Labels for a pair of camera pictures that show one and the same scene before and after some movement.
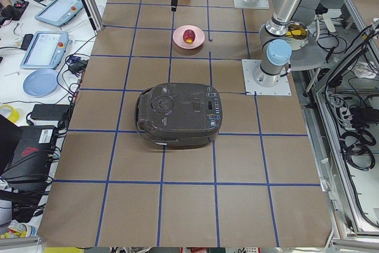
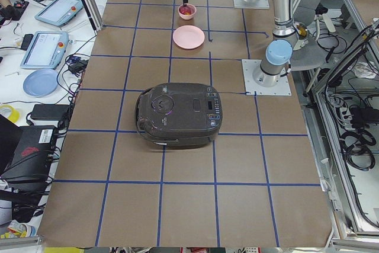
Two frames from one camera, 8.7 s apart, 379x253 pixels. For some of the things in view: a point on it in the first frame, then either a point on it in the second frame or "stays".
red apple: x=189 y=36 → x=185 y=10
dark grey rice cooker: x=179 y=115 stays
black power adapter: x=49 y=112 stays
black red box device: x=26 y=154 stays
